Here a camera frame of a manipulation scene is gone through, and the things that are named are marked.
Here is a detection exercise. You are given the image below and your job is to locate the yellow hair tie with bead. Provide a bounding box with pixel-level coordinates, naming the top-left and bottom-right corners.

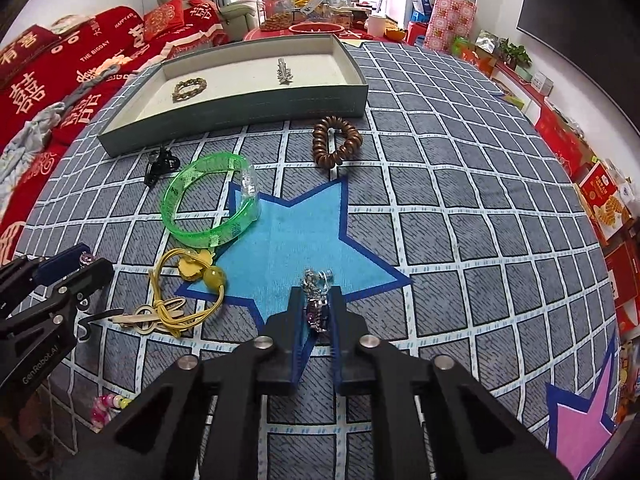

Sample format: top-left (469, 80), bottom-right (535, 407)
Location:
top-left (148, 247), bottom-right (228, 337)

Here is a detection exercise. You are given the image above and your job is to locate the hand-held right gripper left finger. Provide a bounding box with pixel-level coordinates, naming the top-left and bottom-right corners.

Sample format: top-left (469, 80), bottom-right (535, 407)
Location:
top-left (55, 285), bottom-right (321, 480)

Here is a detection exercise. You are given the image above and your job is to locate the beige armchair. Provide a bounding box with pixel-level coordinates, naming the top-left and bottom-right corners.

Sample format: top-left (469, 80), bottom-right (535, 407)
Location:
top-left (220, 0), bottom-right (261, 41)

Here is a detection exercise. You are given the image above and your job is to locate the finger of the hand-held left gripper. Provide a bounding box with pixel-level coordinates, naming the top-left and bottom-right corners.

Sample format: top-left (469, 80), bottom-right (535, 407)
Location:
top-left (0, 244), bottom-right (92, 306)
top-left (0, 258), bottom-right (115, 341)

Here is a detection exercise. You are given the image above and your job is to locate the black claw hair clip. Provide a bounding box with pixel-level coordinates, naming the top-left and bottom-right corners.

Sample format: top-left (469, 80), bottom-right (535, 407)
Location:
top-left (144, 145), bottom-right (181, 188)

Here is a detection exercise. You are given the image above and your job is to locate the brown spiral hair tie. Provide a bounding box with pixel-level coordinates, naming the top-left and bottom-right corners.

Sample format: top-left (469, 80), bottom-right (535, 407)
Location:
top-left (312, 116), bottom-right (364, 169)

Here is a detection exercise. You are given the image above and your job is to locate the grey braided cloth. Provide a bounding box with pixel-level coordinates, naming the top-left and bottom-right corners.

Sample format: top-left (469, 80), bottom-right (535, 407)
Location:
top-left (0, 55), bottom-right (136, 186)

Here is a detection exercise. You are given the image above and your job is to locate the braided olive bracelet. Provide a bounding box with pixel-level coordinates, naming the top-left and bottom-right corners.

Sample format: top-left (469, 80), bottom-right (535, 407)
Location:
top-left (171, 77), bottom-right (208, 103)

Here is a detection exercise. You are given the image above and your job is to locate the potted green plant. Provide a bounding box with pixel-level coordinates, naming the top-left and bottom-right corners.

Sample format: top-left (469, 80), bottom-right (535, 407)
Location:
top-left (497, 37), bottom-right (533, 68)

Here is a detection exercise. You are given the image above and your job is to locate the red patterned gift box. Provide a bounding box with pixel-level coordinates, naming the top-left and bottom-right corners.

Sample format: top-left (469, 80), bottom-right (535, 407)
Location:
top-left (425, 0), bottom-right (477, 53)

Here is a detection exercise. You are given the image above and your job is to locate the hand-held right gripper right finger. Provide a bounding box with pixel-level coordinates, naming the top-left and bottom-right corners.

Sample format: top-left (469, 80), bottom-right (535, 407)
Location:
top-left (327, 285), bottom-right (576, 480)

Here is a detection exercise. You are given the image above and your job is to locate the pink bead bracelet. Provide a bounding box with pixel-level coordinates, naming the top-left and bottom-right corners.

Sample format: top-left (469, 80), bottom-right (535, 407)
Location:
top-left (90, 394), bottom-right (133, 428)

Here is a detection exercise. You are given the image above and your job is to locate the row of red gift boxes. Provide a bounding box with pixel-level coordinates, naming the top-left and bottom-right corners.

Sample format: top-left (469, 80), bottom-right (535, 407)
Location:
top-left (490, 60), bottom-right (640, 426)

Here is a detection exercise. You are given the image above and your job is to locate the green translucent bangle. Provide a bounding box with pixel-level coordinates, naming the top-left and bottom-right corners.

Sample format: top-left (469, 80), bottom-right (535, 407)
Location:
top-left (160, 154), bottom-right (262, 251)

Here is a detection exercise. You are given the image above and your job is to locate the clear plastic jar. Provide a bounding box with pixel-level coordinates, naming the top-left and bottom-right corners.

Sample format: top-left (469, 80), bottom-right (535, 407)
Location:
top-left (257, 0), bottom-right (296, 31)

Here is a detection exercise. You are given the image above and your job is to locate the pile of snack packets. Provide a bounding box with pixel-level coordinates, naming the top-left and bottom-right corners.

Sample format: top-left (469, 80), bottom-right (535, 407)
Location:
top-left (295, 0), bottom-right (371, 23)

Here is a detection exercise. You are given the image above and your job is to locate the grey-green shallow tray box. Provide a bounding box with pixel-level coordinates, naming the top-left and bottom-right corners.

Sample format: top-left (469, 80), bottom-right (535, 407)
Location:
top-left (96, 35), bottom-right (369, 157)

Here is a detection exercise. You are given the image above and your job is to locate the red round table mat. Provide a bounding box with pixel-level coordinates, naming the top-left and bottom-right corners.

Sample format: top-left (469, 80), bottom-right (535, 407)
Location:
top-left (242, 25), bottom-right (401, 43)

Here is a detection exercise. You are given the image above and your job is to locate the black television screen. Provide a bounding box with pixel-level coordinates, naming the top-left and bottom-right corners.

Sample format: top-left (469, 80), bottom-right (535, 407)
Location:
top-left (517, 0), bottom-right (640, 126)

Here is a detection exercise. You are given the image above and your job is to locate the red patterned cushion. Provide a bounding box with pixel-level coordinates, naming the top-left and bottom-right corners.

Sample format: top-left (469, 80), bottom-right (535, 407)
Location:
top-left (144, 0), bottom-right (187, 41)

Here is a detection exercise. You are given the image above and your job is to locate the grey checked star mat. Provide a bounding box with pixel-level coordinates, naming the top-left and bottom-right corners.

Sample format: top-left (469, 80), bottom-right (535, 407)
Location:
top-left (10, 40), bottom-right (621, 480)

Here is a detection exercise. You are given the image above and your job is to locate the beige hair clip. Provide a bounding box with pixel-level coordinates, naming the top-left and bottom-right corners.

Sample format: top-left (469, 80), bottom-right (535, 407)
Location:
top-left (79, 296), bottom-right (187, 340)

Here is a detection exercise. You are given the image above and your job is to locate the red plastic bowl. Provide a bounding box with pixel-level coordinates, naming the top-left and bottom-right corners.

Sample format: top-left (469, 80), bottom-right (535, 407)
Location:
top-left (288, 21), bottom-right (346, 37)

